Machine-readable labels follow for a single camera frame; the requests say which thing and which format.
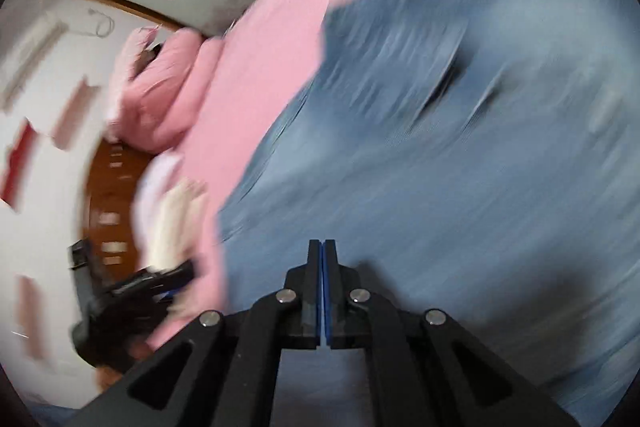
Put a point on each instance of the blue denim jacket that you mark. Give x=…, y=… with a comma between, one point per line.
x=425, y=167

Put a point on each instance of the pale pink pillow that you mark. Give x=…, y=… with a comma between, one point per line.
x=152, y=192

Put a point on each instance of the cream folded cloth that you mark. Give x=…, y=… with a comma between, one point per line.
x=175, y=227

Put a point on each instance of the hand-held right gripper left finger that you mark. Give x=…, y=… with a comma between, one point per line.
x=315, y=292

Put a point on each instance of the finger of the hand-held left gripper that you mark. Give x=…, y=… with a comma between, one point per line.
x=155, y=279

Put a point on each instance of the brown wooden cabinet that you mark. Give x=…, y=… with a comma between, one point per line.
x=107, y=197

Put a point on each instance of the pink folded quilt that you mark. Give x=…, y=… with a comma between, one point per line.
x=155, y=97

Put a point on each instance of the white wall air conditioner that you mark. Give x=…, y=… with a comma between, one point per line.
x=27, y=62

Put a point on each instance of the red wall hanging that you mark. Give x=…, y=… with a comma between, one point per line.
x=17, y=159

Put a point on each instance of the pink bed sheet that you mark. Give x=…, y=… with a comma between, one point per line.
x=260, y=82

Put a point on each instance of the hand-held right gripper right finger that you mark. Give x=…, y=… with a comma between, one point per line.
x=331, y=292

